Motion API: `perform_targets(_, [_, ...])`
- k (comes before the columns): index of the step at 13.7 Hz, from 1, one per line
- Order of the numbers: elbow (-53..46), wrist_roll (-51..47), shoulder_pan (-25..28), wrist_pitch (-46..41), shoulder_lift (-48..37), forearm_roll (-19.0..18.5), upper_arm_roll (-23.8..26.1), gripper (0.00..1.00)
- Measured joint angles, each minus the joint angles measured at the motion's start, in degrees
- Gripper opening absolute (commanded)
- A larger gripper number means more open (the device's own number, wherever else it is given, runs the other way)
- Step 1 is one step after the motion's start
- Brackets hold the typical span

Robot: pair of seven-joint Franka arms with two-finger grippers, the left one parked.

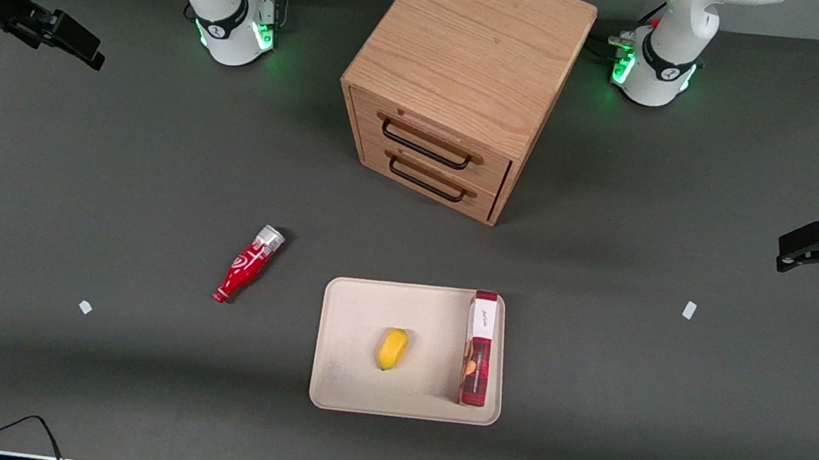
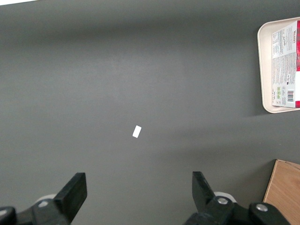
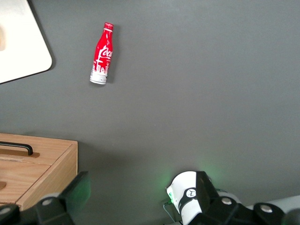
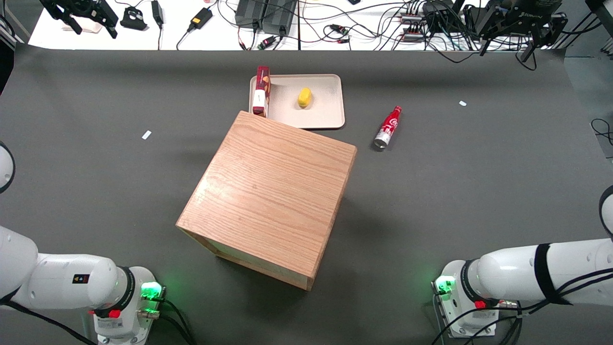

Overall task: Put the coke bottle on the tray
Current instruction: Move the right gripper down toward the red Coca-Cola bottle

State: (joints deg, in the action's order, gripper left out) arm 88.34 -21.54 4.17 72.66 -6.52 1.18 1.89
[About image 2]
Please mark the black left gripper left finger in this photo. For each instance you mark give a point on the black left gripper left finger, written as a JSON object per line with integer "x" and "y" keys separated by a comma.
{"x": 68, "y": 197}

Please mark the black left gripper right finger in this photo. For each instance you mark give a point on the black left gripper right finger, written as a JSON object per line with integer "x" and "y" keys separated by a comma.
{"x": 206, "y": 199}

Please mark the cream plastic tray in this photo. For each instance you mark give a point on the cream plastic tray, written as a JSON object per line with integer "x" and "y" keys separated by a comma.
{"x": 264, "y": 70}

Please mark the light wooden board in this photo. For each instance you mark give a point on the light wooden board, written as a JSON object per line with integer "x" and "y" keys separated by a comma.
{"x": 284, "y": 192}

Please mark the small white sticker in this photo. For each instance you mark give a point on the small white sticker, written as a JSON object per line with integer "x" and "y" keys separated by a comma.
{"x": 137, "y": 131}

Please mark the red white shortbread box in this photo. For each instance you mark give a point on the red white shortbread box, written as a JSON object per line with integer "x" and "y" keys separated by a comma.
{"x": 284, "y": 70}

